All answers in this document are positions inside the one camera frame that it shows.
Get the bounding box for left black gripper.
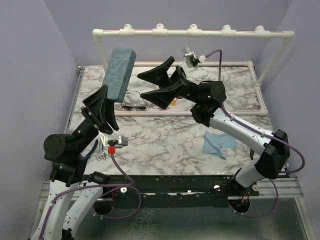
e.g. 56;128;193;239
73;83;120;155

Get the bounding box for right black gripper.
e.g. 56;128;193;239
136;57;202;111

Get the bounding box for blue-grey glasses case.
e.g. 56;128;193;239
102;48;137;103

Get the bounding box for light blue cleaning cloth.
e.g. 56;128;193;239
202;131;238;160

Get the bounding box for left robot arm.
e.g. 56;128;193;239
31;84;119;240

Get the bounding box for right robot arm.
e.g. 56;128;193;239
137;56;290;196

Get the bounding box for silver wrench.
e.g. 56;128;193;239
96;139;107;161

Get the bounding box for white PVC pipe rack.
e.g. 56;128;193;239
92;23;295;116

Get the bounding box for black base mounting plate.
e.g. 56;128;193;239
95;175;259;209

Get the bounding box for black wire-frame sunglasses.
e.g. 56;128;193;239
120;90;149;111

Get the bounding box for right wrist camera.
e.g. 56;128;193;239
181;47;207;68

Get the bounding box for blue-handled pliers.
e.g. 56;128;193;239
85;139;99;159

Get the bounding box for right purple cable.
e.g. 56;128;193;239
204;48;306;218

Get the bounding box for aluminium extrusion rail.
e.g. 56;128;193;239
257;178;304;199

